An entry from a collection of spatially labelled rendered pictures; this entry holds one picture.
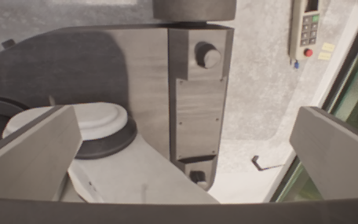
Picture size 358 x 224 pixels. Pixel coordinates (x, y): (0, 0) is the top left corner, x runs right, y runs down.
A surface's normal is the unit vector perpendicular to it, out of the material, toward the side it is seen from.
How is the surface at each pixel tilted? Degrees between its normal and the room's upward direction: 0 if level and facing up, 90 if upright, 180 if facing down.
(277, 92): 0
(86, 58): 0
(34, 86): 0
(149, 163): 90
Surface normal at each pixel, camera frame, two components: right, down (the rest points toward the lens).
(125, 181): 0.00, -0.88
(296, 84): 0.21, 0.47
